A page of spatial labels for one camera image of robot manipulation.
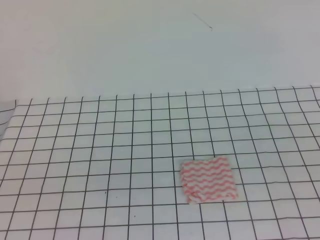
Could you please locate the pink wavy-striped towel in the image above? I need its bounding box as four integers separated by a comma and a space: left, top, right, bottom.
180, 156, 238, 204

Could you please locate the white black-grid tablecloth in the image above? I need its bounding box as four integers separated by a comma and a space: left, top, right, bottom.
0, 86, 320, 240

